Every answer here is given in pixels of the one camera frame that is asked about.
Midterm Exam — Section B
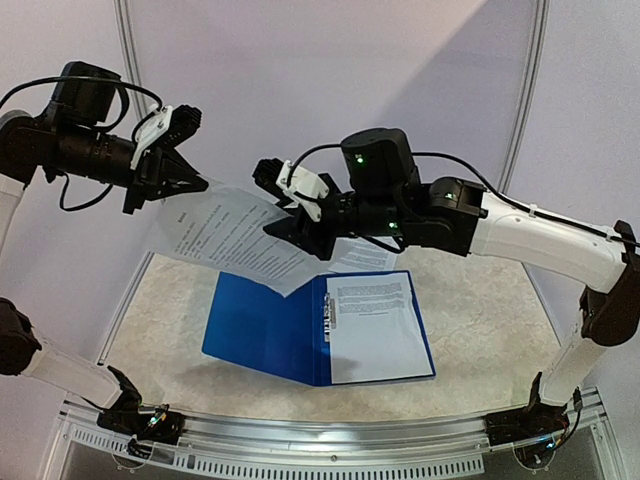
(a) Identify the aluminium front rail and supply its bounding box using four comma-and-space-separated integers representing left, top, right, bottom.
41, 389, 630, 479

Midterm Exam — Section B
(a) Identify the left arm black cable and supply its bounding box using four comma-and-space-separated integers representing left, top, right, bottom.
0, 74, 166, 211

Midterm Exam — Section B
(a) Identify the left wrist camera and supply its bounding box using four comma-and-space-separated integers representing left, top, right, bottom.
130, 105, 202, 170

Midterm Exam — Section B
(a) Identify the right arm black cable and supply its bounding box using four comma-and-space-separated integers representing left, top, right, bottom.
289, 143, 640, 249

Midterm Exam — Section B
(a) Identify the left aluminium frame post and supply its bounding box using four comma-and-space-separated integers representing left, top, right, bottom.
112, 0, 161, 281

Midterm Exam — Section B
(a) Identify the printed paper sheet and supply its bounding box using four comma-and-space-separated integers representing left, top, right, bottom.
147, 182, 326, 296
327, 238, 397, 273
326, 271, 436, 385

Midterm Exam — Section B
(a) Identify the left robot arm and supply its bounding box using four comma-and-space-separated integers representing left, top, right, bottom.
1, 60, 208, 434

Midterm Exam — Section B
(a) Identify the right aluminium frame post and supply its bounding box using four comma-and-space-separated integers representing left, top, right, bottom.
498, 0, 550, 193

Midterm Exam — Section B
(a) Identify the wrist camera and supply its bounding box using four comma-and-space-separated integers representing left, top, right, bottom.
252, 158, 330, 222
130, 105, 202, 170

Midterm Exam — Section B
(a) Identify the metal folder clip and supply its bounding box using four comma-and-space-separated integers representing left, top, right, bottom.
322, 292, 337, 343

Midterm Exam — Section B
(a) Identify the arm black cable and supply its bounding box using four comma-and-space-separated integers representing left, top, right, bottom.
0, 74, 166, 211
289, 143, 640, 249

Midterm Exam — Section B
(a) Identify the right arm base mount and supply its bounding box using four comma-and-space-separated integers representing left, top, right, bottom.
483, 372, 583, 450

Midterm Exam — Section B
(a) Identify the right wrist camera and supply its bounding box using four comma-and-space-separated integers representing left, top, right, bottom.
252, 158, 330, 222

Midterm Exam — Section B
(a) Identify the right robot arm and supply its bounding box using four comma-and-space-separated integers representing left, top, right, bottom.
253, 128, 639, 436

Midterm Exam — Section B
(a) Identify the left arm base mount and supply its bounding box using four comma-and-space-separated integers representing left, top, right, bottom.
97, 366, 185, 445

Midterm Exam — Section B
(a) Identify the aluminium frame post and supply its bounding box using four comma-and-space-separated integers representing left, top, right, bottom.
112, 0, 161, 281
498, 0, 550, 193

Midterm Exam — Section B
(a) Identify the blue plastic folder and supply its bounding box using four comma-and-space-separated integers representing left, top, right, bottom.
201, 269, 436, 387

